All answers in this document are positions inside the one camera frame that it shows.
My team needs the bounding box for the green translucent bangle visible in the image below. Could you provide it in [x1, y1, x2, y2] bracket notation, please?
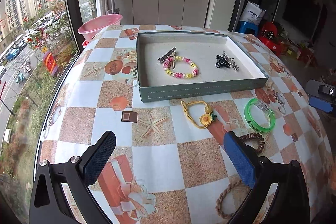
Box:
[244, 98, 276, 134]

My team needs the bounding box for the brown spiral hair tie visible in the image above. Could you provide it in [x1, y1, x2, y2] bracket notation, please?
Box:
[237, 132, 266, 156]

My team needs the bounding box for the yellow sunflower hair tie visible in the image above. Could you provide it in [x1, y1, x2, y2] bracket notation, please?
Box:
[180, 100, 218, 130]

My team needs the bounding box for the grey-green jewelry tray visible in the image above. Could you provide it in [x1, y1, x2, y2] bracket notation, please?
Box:
[136, 31, 269, 102]

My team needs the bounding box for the red plastic chair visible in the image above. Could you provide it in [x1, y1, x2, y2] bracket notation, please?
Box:
[258, 22, 282, 56]

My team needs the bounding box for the silver rhinestone hair clip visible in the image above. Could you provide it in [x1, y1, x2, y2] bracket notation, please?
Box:
[222, 51, 239, 72]

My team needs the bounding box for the blue plastic stool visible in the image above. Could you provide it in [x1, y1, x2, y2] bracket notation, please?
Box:
[236, 20, 258, 36]

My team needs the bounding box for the black claw hair clip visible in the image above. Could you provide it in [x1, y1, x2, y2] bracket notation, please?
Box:
[215, 55, 231, 68]

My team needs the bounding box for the white shopping bag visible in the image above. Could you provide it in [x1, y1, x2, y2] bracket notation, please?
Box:
[239, 1, 266, 26]

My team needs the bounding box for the patterned checkered tablecloth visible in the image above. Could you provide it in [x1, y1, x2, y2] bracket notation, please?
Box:
[40, 25, 333, 223]

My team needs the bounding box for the dark metal hair clip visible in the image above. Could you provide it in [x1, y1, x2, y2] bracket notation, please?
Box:
[157, 47, 176, 63]

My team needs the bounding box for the pink plastic basin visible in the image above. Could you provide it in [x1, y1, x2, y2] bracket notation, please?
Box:
[78, 14, 123, 42]

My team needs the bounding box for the pink yellow bead bracelet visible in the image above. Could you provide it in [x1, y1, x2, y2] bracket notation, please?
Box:
[162, 55, 200, 80]

